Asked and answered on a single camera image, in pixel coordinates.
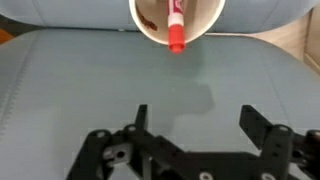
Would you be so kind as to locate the red Expo marker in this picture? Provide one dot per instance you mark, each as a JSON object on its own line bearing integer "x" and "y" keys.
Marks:
{"x": 175, "y": 30}

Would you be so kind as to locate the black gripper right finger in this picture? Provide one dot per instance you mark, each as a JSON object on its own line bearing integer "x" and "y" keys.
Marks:
{"x": 276, "y": 146}

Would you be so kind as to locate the brown wooden board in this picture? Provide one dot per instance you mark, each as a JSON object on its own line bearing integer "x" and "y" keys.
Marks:
{"x": 4, "y": 36}

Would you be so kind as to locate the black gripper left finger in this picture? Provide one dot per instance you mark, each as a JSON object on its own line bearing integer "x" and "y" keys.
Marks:
{"x": 100, "y": 153}

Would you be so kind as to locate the white paper cup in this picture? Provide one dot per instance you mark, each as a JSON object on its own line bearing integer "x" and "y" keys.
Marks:
{"x": 203, "y": 20}

